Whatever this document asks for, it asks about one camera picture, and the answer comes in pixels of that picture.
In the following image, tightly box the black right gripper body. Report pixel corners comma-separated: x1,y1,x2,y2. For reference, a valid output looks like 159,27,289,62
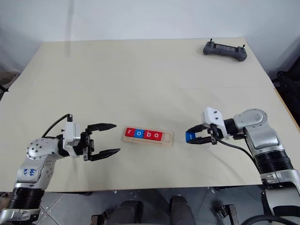
205,125,225,144

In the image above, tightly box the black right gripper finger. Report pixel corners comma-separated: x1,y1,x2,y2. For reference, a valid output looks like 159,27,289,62
186,124,207,134
187,136,213,146

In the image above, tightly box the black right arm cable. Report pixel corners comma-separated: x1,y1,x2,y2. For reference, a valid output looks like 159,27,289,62
217,135,261,169

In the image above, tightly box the blue letter t block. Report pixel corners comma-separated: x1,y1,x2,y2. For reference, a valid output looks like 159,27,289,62
184,132,197,143

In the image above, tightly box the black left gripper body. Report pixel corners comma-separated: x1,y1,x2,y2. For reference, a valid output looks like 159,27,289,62
80,127,96,162

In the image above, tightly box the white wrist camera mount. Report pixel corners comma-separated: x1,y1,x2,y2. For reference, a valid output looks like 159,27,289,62
201,106,229,139
63,121,83,148

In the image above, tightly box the wooden letter tray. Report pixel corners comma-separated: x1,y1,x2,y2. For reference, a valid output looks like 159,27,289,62
121,126,175,148

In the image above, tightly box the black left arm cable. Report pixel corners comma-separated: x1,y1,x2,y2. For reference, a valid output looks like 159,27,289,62
43,113,74,139

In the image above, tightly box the black chair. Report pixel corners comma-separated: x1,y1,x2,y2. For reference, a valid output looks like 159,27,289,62
271,62,300,113

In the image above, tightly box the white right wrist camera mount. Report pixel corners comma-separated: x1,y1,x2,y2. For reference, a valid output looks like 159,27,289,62
201,106,229,139

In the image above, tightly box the dark rounded shape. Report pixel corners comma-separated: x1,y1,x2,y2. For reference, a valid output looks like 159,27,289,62
169,194,191,225
114,199,144,225

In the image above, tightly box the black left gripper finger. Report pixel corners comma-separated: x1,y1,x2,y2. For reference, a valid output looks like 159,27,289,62
87,122,117,135
90,148,121,162

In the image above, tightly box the grey remote controller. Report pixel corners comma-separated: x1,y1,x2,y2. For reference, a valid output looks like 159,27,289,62
202,38,248,63

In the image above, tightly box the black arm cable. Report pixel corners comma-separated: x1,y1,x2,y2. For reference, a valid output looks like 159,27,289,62
217,135,261,169
43,113,74,139

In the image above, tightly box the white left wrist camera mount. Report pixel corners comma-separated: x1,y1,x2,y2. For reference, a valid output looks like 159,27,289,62
63,121,83,148

